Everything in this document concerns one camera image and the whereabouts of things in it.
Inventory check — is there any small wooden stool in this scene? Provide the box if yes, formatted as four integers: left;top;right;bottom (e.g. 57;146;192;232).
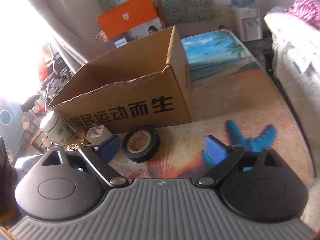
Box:
30;129;48;154

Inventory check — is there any wheelchair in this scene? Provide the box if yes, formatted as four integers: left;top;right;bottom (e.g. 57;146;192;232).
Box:
39;43;74;108

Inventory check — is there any blue patterned cushion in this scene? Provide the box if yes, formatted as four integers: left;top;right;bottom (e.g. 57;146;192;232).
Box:
0;99;24;159

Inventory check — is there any gold-lid dark green jar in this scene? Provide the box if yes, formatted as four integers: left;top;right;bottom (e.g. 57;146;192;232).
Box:
67;130;88;151

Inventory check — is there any orange Philips product box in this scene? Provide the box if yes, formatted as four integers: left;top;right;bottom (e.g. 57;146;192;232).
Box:
95;0;167;48

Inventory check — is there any brown cardboard box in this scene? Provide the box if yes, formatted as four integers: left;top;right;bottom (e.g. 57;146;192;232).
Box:
48;27;192;133

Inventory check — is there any white water dispenser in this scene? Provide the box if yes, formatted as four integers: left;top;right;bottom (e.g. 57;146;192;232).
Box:
231;7;263;42

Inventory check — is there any black electrical tape roll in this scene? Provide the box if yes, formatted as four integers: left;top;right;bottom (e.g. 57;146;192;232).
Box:
122;126;160;163

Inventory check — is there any white green-label supplement jar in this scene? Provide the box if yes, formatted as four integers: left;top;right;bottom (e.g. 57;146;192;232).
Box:
40;111;74;146

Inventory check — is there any pink patterned cloth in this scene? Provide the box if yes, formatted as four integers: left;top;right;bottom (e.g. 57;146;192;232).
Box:
285;0;320;30

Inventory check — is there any white USB wall charger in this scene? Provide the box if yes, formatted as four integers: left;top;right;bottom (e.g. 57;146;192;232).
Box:
86;123;113;145

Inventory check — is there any beige curtain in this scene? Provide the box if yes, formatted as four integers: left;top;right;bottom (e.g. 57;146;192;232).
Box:
28;0;112;73

